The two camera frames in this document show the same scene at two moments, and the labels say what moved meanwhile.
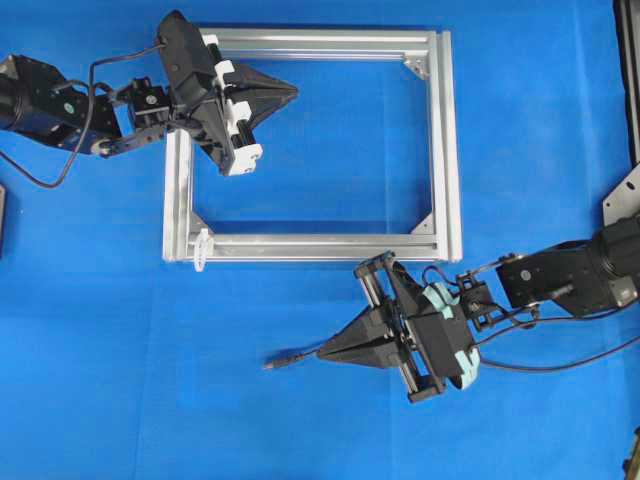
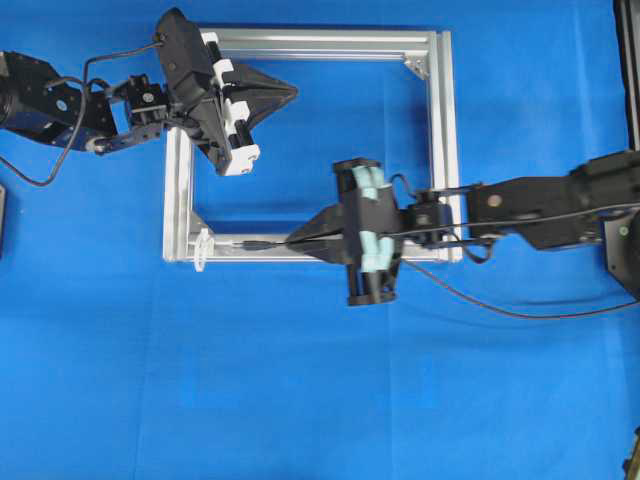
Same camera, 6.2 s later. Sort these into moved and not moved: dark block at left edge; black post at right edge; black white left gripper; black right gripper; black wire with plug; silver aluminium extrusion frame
Moved: black right gripper; black wire with plug
Not moved: black post at right edge; black white left gripper; dark block at left edge; silver aluminium extrusion frame
